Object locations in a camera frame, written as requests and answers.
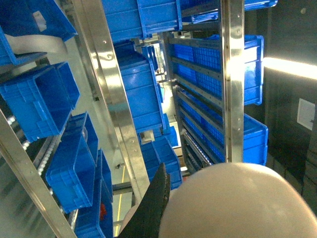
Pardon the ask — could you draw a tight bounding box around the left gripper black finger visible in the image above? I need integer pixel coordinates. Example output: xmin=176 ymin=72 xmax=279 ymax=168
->
xmin=118 ymin=163 xmax=170 ymax=238

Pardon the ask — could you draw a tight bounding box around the steel shelf rack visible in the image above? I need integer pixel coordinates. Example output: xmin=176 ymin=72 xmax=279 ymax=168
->
xmin=0 ymin=0 xmax=245 ymax=238

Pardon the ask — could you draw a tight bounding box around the beige plastic dustpan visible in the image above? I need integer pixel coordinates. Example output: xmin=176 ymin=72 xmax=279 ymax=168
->
xmin=120 ymin=163 xmax=317 ymax=238

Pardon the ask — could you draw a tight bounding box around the blue bin on shelf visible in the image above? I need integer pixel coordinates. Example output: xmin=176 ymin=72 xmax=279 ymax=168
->
xmin=0 ymin=61 xmax=80 ymax=142
xmin=114 ymin=40 xmax=166 ymax=133
xmin=46 ymin=112 xmax=99 ymax=213

